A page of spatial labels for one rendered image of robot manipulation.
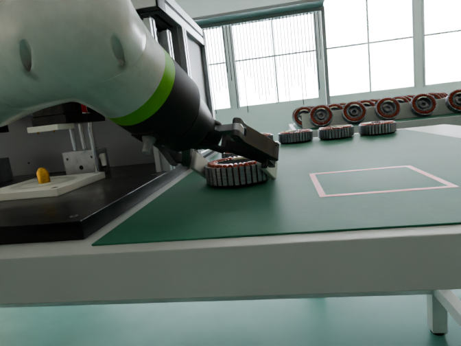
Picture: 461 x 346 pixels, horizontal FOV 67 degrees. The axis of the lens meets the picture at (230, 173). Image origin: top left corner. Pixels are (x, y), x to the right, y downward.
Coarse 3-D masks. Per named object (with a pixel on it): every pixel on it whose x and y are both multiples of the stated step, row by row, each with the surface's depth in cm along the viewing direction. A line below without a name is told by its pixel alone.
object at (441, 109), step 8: (408, 104) 169; (440, 104) 167; (320, 112) 175; (336, 112) 174; (352, 112) 173; (368, 112) 172; (400, 112) 170; (408, 112) 170; (440, 112) 168; (448, 112) 167; (304, 120) 177; (336, 120) 175; (368, 120) 173; (376, 120) 172; (304, 128) 178
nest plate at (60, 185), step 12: (36, 180) 66; (60, 180) 62; (72, 180) 61; (84, 180) 61; (96, 180) 64; (0, 192) 56; (12, 192) 54; (24, 192) 54; (36, 192) 54; (48, 192) 53; (60, 192) 54
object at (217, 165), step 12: (204, 168) 58; (216, 168) 55; (228, 168) 54; (240, 168) 53; (252, 168) 54; (216, 180) 55; (228, 180) 54; (240, 180) 54; (252, 180) 54; (264, 180) 55
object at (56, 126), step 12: (48, 108) 64; (60, 108) 63; (72, 108) 66; (36, 120) 64; (48, 120) 64; (60, 120) 64; (72, 120) 65; (84, 120) 70; (96, 120) 74; (72, 132) 74; (72, 144) 75; (84, 144) 74
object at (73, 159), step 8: (64, 152) 73; (72, 152) 73; (80, 152) 73; (88, 152) 72; (104, 152) 76; (64, 160) 73; (72, 160) 73; (80, 160) 73; (88, 160) 73; (72, 168) 73; (80, 168) 73; (88, 168) 73; (104, 168) 75
